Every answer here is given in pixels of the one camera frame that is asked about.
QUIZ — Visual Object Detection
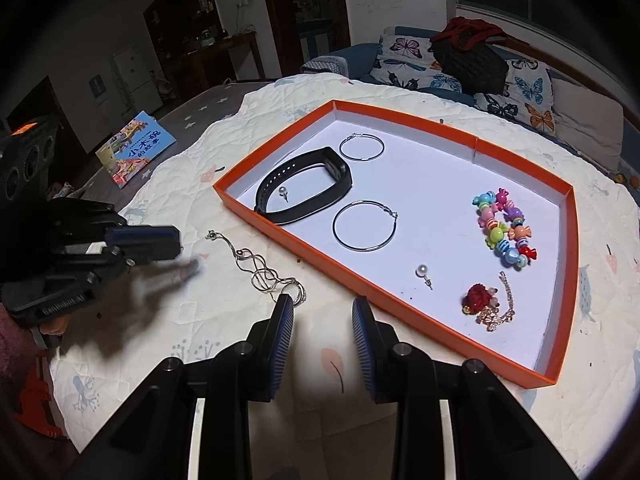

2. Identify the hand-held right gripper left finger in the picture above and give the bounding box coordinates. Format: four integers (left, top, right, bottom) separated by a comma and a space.
67, 293, 296, 480

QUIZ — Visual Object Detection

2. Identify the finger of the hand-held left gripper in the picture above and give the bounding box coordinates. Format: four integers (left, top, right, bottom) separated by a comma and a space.
100, 244, 183, 267
102, 224, 182, 247

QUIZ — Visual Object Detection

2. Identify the grey star bed sheet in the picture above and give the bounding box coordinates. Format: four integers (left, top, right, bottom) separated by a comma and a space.
65, 77, 281, 196

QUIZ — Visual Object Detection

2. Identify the children's picture book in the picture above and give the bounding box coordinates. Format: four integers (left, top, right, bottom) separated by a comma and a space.
95, 111, 177, 190

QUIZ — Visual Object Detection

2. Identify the plain white pillow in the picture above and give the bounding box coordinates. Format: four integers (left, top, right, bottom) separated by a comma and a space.
550, 77, 626, 171

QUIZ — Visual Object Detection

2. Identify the red bead charm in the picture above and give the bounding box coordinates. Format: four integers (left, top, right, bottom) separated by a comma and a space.
461, 282, 503, 316

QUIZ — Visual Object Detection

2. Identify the silver chain necklace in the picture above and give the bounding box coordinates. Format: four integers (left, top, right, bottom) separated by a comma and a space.
206, 230, 307, 308

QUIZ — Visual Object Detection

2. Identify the black smart band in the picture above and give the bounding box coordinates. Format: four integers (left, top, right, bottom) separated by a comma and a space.
253, 146, 354, 226

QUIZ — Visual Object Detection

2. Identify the dark shelf cabinet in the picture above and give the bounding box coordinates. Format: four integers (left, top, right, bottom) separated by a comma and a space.
144, 0, 223, 86

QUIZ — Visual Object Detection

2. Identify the colourful candy bead bracelet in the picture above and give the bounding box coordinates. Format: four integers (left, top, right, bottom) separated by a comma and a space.
471, 187, 539, 272

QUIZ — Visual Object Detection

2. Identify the black quilted bag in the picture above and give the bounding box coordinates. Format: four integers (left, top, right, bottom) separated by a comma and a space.
431, 39, 510, 96

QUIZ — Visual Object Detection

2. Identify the dark wooden doorway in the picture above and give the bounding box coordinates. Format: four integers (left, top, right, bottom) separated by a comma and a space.
257, 0, 352, 80

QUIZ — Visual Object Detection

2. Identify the dark wooden table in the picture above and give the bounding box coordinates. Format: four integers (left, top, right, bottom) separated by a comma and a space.
192, 31, 266, 86

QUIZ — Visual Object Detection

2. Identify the orange shallow cardboard box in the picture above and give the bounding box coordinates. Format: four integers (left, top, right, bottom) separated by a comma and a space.
212, 100, 574, 390

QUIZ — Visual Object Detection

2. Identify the grey crumpled cloth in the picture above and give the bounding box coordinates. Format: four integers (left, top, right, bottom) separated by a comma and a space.
47, 180, 78, 203

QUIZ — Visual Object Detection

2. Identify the silver hoop earring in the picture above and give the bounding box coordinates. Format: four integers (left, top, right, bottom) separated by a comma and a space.
332, 200, 399, 253
339, 133, 385, 163

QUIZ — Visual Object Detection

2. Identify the blue upholstered sofa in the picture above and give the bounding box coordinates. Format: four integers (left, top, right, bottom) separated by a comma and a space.
300, 30, 640, 161

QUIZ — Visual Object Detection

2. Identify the butterfly print pillow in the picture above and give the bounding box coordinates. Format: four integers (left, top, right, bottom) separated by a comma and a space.
371, 34, 463, 93
472, 57, 557, 136

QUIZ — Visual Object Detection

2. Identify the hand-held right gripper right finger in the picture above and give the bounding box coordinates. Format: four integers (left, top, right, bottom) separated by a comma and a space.
351, 296, 581, 480

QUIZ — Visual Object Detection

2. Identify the person's left forearm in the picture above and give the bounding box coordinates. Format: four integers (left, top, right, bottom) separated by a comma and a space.
0, 302, 50, 393

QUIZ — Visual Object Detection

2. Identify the gold chain bracelet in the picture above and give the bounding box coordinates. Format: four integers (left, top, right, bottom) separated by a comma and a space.
475, 270, 518, 333

